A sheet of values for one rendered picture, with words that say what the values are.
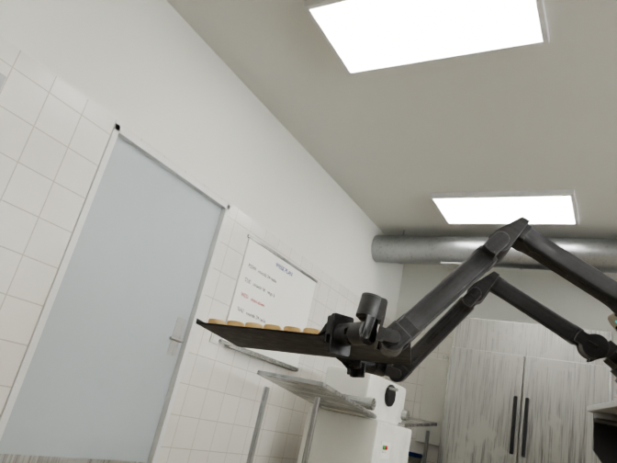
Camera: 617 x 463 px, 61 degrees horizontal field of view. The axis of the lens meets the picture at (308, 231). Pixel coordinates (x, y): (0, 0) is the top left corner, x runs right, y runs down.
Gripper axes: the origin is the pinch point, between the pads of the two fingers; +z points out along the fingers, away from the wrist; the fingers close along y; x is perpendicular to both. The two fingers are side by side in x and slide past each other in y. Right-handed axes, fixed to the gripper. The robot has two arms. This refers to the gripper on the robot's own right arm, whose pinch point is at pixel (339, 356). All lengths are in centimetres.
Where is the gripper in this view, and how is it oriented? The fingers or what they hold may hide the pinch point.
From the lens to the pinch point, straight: 180.9
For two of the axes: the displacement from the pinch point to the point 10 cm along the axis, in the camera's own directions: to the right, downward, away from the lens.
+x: 5.6, -2.1, -8.0
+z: -8.1, -3.2, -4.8
